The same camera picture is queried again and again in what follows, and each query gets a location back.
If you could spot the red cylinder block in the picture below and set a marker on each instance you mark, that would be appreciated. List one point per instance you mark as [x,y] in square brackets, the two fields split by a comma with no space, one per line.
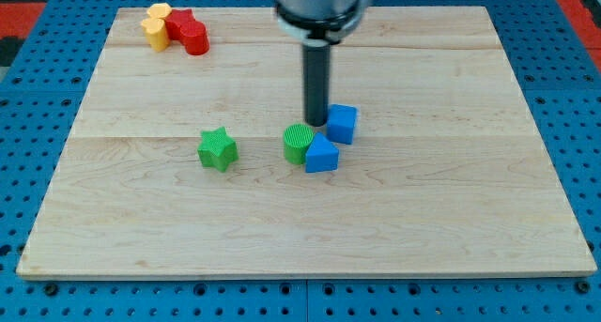
[194,37]

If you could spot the blue cube block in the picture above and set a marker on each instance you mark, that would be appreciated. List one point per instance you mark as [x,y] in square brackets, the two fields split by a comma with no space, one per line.
[341,123]

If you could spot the green cylinder block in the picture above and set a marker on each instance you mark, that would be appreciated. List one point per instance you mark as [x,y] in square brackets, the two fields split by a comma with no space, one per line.
[297,139]

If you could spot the blue triangle block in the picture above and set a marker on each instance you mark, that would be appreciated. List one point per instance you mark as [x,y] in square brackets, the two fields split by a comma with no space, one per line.
[322,155]

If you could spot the wooden board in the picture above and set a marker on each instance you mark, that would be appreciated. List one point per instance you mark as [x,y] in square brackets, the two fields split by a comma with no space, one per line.
[447,176]

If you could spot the green star block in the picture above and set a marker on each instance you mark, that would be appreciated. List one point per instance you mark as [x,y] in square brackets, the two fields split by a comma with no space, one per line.
[217,149]

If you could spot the yellow heart block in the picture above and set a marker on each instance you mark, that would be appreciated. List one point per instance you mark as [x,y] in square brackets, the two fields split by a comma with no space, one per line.
[156,33]

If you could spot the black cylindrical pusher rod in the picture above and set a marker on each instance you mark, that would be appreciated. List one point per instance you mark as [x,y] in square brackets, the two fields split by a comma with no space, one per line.
[316,84]

